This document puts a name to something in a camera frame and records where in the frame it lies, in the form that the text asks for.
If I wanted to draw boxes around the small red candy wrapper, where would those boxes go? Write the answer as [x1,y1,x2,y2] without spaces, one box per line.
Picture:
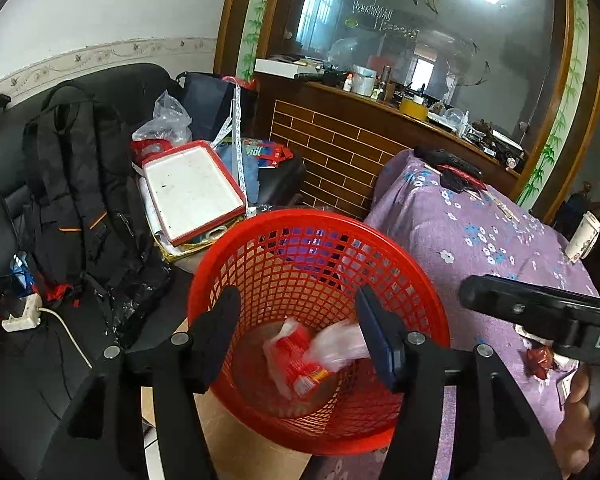
[525,347,553,380]

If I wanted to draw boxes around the purple floral tablecloth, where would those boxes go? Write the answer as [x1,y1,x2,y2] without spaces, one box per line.
[305,149,600,480]

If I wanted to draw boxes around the wooden sticks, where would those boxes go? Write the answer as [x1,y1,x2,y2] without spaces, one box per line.
[485,192,523,221]

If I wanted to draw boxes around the black and red tool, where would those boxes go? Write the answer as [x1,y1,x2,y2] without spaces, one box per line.
[412,145,486,193]

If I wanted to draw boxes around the black backpack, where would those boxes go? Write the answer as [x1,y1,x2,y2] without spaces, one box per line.
[22,80,176,331]

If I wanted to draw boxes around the etched glass panel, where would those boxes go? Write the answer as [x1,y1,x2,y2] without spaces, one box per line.
[267,0,566,151]

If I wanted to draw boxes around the white perforated strip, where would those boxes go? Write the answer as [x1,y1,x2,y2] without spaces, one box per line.
[215,80,253,216]

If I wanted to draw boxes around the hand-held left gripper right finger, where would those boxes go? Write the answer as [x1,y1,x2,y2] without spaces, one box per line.
[355,285,566,480]

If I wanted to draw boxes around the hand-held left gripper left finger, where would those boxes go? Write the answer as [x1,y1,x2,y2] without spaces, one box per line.
[40,285,243,480]

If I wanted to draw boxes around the person's right hand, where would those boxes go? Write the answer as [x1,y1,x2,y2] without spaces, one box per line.
[555,370,598,480]

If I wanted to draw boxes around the wooden cabinet with brick pattern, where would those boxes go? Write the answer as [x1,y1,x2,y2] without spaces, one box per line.
[252,72,526,223]

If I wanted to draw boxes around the white cartoon print cup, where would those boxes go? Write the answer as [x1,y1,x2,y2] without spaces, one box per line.
[566,211,600,265]

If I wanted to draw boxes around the clear plastic bag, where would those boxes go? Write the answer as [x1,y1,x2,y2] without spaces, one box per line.
[131,90,193,146]

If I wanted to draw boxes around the white tray with red rim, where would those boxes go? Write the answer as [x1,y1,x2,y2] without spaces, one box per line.
[142,140,247,247]

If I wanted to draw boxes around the red plastic mesh basket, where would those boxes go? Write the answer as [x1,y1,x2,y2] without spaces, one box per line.
[187,208,451,456]

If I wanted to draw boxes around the black leather sofa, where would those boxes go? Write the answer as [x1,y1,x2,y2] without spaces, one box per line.
[0,62,306,480]

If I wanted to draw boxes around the red and white wrapper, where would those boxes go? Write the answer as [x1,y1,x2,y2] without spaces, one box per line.
[265,317,331,401]

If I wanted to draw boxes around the blue and red packet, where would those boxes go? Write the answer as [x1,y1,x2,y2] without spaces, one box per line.
[215,137,293,168]

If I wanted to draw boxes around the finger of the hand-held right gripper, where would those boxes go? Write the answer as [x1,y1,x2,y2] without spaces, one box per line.
[459,274,583,346]

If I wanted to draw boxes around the dark blue shopping bag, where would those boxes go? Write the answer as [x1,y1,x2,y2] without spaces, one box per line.
[175,71,258,143]

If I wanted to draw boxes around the flat white box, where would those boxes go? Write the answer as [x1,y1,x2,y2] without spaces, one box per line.
[254,57,308,78]

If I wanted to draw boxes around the white power cable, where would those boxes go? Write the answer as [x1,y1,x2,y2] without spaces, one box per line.
[40,307,93,370]

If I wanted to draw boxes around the clear white plastic wrapper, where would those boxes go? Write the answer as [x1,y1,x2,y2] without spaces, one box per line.
[307,317,373,373]

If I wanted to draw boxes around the white power strip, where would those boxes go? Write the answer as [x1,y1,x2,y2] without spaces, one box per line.
[2,294,43,333]

